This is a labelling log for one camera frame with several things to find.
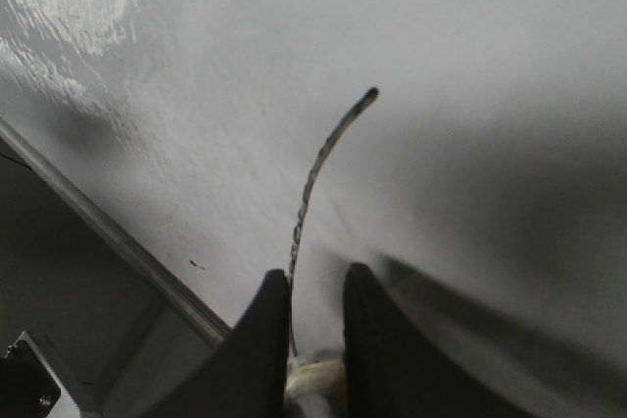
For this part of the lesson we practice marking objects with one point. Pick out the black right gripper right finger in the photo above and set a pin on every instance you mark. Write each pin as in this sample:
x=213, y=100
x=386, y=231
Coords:
x=393, y=370

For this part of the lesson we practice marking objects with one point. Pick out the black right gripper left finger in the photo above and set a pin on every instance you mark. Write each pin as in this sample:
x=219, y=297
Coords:
x=245, y=376

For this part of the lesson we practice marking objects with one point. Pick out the black white whiteboard marker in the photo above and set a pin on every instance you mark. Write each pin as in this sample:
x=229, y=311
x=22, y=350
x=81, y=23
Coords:
x=316, y=385

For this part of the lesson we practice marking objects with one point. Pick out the grey aluminium whiteboard tray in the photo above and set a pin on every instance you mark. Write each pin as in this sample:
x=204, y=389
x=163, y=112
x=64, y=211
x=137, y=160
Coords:
x=208, y=325

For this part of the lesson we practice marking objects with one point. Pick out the white whiteboard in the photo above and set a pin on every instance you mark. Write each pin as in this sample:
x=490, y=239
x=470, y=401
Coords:
x=485, y=187

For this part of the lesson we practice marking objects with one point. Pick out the black handwritten number six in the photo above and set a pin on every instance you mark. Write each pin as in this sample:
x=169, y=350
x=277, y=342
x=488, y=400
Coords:
x=322, y=155

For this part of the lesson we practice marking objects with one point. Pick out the black box with connector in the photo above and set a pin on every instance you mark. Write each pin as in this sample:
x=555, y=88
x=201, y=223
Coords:
x=28, y=388

